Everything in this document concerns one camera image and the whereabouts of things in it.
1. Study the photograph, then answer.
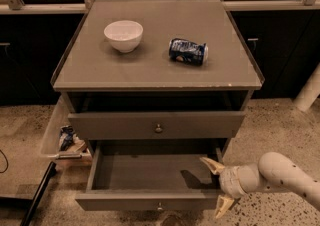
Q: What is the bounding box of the black floor stand bar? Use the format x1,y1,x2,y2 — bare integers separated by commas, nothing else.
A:
20,162,57,226

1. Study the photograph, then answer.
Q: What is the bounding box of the white pole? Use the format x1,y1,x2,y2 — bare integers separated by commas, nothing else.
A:
293,63,320,112

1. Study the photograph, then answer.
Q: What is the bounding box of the grey top drawer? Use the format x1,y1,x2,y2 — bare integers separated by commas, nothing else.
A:
68,111,244,140

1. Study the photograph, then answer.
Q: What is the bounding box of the white ceramic bowl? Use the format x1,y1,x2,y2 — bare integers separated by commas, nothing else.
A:
104,20,143,53

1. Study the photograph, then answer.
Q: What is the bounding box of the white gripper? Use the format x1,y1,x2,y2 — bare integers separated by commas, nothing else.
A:
200,157,246,219

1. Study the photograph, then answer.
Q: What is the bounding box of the crushed blue soda can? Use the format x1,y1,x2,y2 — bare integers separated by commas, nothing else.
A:
169,38,209,66

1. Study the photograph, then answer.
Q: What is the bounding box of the grey drawer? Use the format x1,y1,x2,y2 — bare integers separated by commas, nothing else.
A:
76,140,222,211
68,111,244,140

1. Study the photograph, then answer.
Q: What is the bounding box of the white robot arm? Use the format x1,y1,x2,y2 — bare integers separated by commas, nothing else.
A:
200,152,320,219

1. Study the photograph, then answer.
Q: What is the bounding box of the grey drawer cabinet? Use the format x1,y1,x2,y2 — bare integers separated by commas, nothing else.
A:
53,0,263,148

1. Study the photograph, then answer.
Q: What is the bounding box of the black cable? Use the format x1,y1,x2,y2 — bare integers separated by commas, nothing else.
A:
0,149,10,174

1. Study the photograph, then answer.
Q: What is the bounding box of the blue snack bag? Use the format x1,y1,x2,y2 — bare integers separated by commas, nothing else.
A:
59,125,74,151

